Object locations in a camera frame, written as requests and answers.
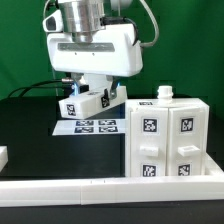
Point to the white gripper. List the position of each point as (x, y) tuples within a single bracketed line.
[(113, 51)]

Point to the white long cabinet top block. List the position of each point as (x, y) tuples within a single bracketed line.
[(90, 103)]

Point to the white cabinet door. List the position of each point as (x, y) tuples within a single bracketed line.
[(148, 140), (185, 150)]

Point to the white cabinet body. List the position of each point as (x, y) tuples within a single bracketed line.
[(165, 99)]

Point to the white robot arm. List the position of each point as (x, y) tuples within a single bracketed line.
[(83, 39)]

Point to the white block at left edge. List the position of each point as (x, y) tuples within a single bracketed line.
[(3, 157)]

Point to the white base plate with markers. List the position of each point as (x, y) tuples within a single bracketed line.
[(89, 127)]

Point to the white L-shaped fence frame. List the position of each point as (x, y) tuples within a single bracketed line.
[(209, 186)]

